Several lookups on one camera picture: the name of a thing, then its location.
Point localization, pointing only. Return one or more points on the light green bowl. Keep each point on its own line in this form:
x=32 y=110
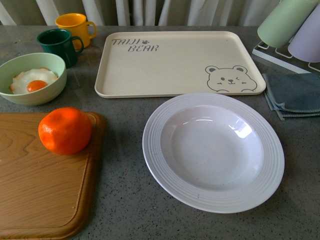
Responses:
x=25 y=63

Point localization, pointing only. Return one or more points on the grey folded cloth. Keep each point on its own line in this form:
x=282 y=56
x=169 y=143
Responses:
x=293 y=95

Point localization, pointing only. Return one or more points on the wooden cutting board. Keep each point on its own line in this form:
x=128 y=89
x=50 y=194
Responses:
x=43 y=195

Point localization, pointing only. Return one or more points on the dark green mug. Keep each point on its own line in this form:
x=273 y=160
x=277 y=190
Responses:
x=61 y=42

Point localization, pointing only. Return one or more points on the fake fried egg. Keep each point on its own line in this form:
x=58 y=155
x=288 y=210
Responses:
x=32 y=80

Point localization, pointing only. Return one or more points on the white pleated curtain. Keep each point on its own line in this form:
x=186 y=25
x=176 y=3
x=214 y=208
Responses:
x=139 y=12

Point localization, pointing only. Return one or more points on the yellow mug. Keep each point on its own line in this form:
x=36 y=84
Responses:
x=78 y=25

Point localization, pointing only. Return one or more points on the white wire cup rack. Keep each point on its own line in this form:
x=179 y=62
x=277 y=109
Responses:
x=282 y=58

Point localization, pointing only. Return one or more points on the cream bear print tray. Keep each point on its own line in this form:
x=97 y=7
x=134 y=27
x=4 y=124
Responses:
x=172 y=63

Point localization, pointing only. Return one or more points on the pale green cup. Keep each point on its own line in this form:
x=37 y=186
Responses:
x=284 y=21

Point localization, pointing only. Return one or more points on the white ribbed deep plate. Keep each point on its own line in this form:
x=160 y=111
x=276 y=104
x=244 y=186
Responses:
x=213 y=153

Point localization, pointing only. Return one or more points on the orange mandarin fruit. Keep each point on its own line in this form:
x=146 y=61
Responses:
x=65 y=131

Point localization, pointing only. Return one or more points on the lavender cup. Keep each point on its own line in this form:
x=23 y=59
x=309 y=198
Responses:
x=305 y=45

